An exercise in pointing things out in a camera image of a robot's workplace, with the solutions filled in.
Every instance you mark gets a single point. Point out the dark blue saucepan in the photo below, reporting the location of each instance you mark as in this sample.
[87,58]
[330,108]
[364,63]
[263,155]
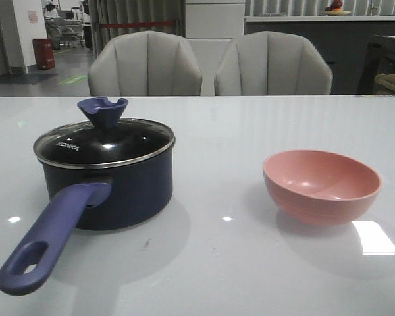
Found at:
[90,199]

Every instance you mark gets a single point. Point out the glass pot lid blue knob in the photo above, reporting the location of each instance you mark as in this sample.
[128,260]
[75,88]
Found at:
[105,140]

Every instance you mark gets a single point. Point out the pink bowl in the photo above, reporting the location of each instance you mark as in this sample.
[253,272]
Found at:
[319,187]

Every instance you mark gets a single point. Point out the left beige armchair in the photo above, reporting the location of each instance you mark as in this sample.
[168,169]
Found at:
[147,63]

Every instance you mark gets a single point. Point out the beige armchair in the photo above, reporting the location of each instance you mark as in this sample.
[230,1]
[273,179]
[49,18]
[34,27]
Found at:
[272,63]
[147,63]

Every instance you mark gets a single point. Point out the right beige armchair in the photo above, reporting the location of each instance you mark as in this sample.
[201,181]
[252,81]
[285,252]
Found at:
[272,63]

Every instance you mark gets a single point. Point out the white cabinet drawers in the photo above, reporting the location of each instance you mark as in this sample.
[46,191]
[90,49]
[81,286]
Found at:
[210,26]

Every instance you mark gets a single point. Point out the red barrier belt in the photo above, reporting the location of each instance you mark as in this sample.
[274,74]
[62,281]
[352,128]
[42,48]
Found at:
[138,24]

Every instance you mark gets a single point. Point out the grey curtain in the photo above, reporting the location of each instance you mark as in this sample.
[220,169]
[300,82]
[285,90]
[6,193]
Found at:
[125,11]

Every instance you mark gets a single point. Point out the red trash bin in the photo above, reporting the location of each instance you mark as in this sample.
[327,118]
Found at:
[43,52]

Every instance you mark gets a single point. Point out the grey counter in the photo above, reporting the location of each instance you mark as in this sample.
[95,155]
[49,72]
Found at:
[357,48]

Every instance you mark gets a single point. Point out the fruit plate on counter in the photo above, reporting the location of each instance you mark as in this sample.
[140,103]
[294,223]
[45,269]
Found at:
[335,9]

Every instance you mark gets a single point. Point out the beige cushion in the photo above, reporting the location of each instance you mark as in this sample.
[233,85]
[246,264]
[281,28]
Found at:
[384,84]

